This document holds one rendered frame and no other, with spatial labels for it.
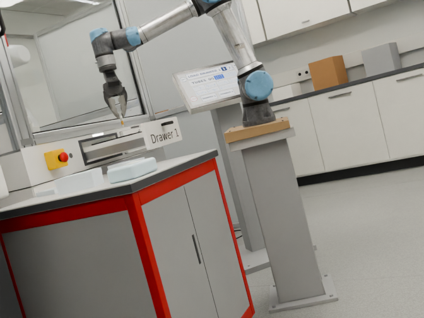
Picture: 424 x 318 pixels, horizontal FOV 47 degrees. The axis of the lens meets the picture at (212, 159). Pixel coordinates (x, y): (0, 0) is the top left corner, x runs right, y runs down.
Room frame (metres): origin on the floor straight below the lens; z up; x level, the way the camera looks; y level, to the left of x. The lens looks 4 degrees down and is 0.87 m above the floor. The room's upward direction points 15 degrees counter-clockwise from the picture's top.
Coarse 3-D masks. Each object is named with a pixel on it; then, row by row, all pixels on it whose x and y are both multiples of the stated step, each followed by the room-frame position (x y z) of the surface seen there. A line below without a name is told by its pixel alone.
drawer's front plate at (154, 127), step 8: (160, 120) 2.09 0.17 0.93; (168, 120) 2.16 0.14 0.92; (176, 120) 2.22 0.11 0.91; (144, 128) 1.97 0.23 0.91; (152, 128) 2.02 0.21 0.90; (160, 128) 2.08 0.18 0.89; (168, 128) 2.14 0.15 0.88; (176, 128) 2.20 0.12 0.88; (144, 136) 1.97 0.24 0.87; (152, 136) 2.00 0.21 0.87; (160, 136) 2.06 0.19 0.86; (168, 136) 2.12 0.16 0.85; (176, 136) 2.18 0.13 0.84; (152, 144) 1.99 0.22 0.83; (160, 144) 2.05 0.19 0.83
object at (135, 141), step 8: (128, 136) 2.03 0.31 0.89; (136, 136) 2.01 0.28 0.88; (96, 144) 2.10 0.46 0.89; (104, 144) 2.08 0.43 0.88; (112, 144) 2.06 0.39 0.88; (120, 144) 2.04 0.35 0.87; (128, 144) 2.03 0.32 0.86; (136, 144) 2.01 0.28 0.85; (144, 144) 2.00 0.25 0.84; (88, 152) 2.11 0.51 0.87; (96, 152) 2.10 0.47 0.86; (104, 152) 2.08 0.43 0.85; (112, 152) 2.06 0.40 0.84; (120, 152) 2.05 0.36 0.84; (88, 160) 2.12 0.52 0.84
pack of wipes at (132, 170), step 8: (144, 160) 1.49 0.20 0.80; (152, 160) 1.52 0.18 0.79; (112, 168) 1.45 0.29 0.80; (120, 168) 1.43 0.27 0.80; (128, 168) 1.42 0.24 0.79; (136, 168) 1.43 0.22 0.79; (144, 168) 1.47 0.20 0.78; (152, 168) 1.51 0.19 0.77; (112, 176) 1.44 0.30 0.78; (120, 176) 1.43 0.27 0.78; (128, 176) 1.42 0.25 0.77; (136, 176) 1.42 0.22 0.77
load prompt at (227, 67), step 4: (228, 64) 3.03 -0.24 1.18; (212, 68) 3.00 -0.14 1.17; (216, 68) 3.00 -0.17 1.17; (220, 68) 3.00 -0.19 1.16; (224, 68) 3.00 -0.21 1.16; (228, 68) 3.01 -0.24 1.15; (232, 68) 3.01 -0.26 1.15; (196, 72) 2.97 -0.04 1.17; (200, 72) 2.97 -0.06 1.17; (204, 72) 2.97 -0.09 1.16; (208, 72) 2.97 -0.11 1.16; (212, 72) 2.98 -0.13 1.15; (216, 72) 2.98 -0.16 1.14; (220, 72) 2.98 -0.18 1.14; (188, 76) 2.94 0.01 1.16; (192, 76) 2.94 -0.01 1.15; (196, 76) 2.94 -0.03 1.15; (200, 76) 2.94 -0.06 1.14
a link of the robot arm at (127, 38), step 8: (112, 32) 1.98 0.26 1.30; (120, 32) 1.98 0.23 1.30; (128, 32) 1.98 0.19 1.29; (136, 32) 1.98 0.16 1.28; (112, 40) 1.97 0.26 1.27; (120, 40) 1.98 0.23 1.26; (128, 40) 1.98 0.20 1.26; (136, 40) 1.99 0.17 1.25; (120, 48) 2.00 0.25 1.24; (128, 48) 2.05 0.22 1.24
